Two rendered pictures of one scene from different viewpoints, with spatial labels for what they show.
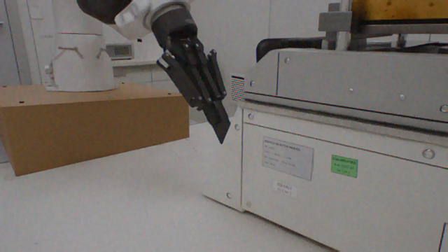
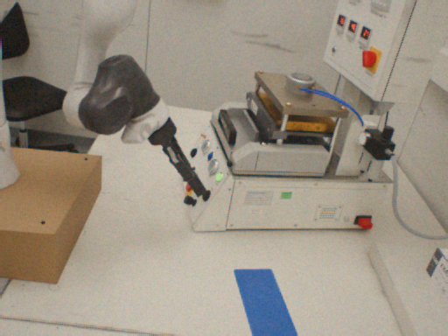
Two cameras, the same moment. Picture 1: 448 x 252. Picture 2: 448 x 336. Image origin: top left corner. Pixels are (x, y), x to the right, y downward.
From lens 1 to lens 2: 91 cm
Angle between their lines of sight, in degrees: 54
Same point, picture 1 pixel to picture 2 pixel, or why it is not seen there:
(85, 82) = (11, 174)
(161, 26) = (164, 135)
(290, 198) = (258, 214)
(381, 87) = (302, 164)
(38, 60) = not seen: outside the picture
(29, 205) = (120, 290)
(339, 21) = (282, 136)
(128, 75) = not seen: outside the picture
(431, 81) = (318, 161)
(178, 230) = (216, 255)
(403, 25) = (297, 132)
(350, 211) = (285, 212)
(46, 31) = not seen: outside the picture
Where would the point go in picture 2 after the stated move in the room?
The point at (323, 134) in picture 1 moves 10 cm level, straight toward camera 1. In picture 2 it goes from (278, 185) to (304, 205)
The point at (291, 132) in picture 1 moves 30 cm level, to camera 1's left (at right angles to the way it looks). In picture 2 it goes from (262, 186) to (185, 235)
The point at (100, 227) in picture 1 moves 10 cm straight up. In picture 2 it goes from (183, 275) to (187, 241)
